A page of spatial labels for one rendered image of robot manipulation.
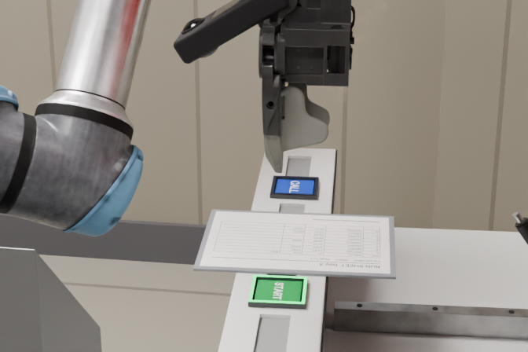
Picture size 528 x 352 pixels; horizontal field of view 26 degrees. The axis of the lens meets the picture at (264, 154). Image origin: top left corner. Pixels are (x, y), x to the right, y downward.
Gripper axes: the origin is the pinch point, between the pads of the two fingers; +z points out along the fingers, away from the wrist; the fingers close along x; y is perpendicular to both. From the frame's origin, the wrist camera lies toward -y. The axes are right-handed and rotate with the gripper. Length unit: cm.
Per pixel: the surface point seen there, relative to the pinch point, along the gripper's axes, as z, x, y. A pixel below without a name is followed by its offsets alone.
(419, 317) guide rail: 26.4, 17.0, 15.9
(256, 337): 15.0, -7.8, -0.7
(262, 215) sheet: 14.3, 17.7, -2.4
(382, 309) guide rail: 25.6, 17.2, 11.6
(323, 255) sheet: 14.3, 8.2, 4.9
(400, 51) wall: 45, 187, 18
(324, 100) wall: 60, 188, -1
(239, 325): 14.6, -6.4, -2.5
